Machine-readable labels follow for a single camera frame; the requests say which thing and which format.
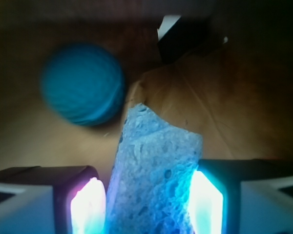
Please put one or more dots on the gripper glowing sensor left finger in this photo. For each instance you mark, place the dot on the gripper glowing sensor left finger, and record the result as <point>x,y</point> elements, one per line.
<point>51,200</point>

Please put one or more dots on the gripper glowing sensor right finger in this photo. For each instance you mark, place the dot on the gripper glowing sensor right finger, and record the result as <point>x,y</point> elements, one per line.
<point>242,197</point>

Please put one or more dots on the blue sponge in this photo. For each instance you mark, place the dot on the blue sponge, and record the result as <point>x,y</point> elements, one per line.
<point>148,191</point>

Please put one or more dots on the brown paper bag bin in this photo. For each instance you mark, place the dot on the brown paper bag bin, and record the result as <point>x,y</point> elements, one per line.
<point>240,98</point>

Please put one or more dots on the blue ball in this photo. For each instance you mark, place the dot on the blue ball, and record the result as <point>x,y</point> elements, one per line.
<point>84,84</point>

